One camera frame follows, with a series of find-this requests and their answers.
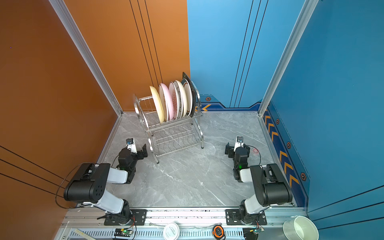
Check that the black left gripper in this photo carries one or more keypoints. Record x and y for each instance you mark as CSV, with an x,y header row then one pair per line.
x,y
139,153

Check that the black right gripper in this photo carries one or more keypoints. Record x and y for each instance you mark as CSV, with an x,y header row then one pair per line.
x,y
230,149

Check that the steel wire dish rack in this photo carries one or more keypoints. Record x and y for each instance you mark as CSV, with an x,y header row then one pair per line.
x,y
172,136

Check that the yellow round plate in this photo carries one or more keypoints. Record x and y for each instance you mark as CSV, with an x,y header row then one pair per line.
x,y
158,104

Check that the pink round plate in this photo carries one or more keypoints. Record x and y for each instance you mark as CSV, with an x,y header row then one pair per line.
x,y
170,107

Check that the black floral square plate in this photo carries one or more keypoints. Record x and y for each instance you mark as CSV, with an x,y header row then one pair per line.
x,y
194,93

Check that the cream round plate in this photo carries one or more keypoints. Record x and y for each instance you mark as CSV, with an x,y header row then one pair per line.
x,y
184,97

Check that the white plate green red rim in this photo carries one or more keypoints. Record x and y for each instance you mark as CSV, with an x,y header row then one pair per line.
x,y
188,91

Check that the white plate black characters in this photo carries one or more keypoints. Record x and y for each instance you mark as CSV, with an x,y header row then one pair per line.
x,y
164,92

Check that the white plate orange sunburst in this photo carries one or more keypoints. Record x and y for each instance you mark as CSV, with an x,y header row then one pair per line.
x,y
175,99

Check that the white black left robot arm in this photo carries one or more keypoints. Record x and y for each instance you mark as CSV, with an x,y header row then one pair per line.
x,y
88,185

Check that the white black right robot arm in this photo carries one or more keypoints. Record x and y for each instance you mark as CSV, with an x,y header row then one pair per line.
x,y
269,183

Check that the green circuit board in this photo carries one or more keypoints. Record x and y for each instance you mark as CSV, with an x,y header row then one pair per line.
x,y
123,234

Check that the orange black tape measure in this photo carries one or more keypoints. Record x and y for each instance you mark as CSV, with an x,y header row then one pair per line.
x,y
218,232

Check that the white round lid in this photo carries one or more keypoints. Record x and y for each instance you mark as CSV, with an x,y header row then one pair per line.
x,y
171,231

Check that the white bucket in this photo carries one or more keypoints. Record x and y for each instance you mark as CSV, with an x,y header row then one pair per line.
x,y
300,228

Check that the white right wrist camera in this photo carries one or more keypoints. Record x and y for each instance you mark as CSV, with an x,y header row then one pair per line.
x,y
239,142

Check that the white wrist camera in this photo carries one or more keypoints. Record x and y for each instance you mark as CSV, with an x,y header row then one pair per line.
x,y
239,142
130,142

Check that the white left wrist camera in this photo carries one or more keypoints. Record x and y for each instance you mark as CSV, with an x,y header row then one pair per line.
x,y
130,142

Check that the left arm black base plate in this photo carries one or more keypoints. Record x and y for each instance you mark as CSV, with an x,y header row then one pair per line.
x,y
135,216

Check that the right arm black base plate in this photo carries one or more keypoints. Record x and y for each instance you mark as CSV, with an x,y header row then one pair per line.
x,y
237,216

